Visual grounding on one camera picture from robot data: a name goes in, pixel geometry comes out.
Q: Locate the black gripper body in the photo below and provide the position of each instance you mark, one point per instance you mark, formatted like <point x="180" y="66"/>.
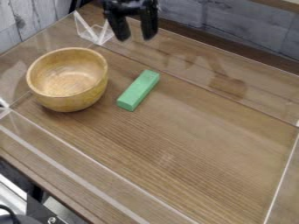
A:
<point x="130" y="7"/>

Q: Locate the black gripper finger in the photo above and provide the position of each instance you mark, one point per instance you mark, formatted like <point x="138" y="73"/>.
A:
<point x="148" y="17"/>
<point x="119" y="25"/>

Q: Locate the green rectangular block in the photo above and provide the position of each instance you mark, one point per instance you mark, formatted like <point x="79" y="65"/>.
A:
<point x="138" y="90"/>

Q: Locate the wooden bowl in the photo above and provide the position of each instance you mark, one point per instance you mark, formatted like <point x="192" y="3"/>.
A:
<point x="68" y="78"/>

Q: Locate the clear acrylic tray walls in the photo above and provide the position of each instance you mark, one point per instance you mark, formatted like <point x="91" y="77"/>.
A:
<point x="206" y="154"/>

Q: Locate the black metal bracket with screw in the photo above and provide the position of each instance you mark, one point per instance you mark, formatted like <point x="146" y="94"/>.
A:
<point x="51" y="212"/>

